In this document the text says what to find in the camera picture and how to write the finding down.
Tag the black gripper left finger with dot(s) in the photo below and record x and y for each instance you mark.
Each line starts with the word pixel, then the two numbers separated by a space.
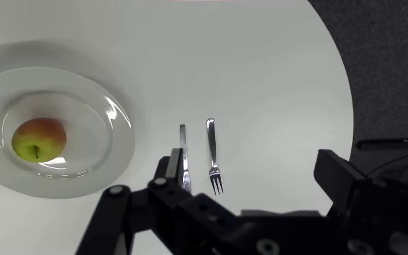
pixel 176 212

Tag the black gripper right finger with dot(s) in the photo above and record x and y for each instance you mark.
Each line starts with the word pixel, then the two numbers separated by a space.
pixel 369 212

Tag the silver fork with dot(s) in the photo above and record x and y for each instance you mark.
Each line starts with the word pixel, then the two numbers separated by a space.
pixel 212 142

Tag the black bar-shaped floor object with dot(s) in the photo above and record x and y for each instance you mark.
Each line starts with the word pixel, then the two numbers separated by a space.
pixel 386 143

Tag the silver knife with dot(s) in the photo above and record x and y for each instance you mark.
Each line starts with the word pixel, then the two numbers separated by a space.
pixel 183 136

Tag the white round plate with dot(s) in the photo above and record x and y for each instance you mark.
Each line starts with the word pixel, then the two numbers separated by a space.
pixel 96 156

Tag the red green apple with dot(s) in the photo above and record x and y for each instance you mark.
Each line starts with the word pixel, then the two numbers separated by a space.
pixel 42 139

